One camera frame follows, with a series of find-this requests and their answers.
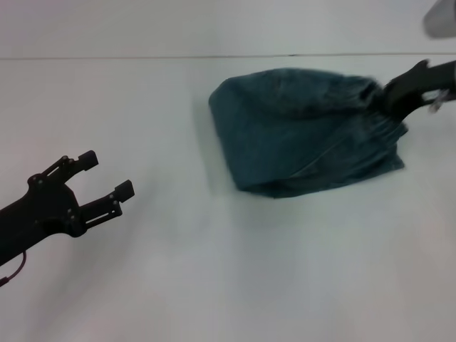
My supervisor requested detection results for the blue denim shorts basketball embroidery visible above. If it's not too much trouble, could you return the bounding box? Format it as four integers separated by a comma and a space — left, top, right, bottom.
208, 66, 409, 198

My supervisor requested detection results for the thin left arm cable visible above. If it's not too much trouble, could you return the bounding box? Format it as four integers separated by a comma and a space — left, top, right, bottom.
0, 250, 28, 286

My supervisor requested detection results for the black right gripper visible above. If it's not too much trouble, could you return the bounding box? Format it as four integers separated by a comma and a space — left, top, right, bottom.
358, 59, 456, 119

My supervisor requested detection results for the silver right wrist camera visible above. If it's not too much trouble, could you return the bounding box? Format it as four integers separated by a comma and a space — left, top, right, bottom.
422, 0, 456, 39

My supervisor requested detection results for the thin arm cable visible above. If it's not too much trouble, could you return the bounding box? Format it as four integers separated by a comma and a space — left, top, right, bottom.
422, 88, 452, 115
0, 250, 28, 286

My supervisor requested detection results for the thin right arm cable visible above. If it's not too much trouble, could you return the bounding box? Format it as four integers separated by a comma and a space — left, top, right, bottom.
422, 88, 452, 115

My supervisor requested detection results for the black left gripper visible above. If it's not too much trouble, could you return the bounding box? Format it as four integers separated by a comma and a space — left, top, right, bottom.
0, 150, 136, 266

